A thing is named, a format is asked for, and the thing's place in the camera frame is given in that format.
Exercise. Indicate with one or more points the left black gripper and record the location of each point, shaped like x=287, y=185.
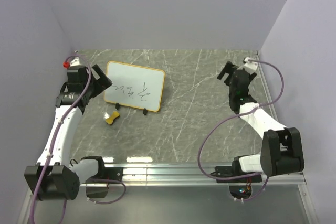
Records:
x=102, y=82

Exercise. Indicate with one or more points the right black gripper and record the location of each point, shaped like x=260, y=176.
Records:
x=228, y=69

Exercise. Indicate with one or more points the yellow-framed whiteboard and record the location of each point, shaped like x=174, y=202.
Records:
x=134, y=86

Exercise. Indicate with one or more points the yellow bone-shaped eraser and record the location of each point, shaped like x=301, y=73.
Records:
x=110, y=118

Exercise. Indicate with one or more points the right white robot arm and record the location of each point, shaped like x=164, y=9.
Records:
x=281, y=150

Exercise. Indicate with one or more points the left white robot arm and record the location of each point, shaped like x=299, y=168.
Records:
x=51, y=177

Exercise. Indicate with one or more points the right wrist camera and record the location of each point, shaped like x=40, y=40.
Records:
x=250, y=65

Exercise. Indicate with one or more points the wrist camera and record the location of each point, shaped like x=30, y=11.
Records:
x=71, y=62
x=250, y=65

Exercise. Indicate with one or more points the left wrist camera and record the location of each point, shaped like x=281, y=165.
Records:
x=71, y=62

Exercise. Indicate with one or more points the aluminium mounting rail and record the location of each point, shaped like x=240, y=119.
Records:
x=183, y=174

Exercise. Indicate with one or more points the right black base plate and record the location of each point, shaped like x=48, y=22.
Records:
x=229, y=171

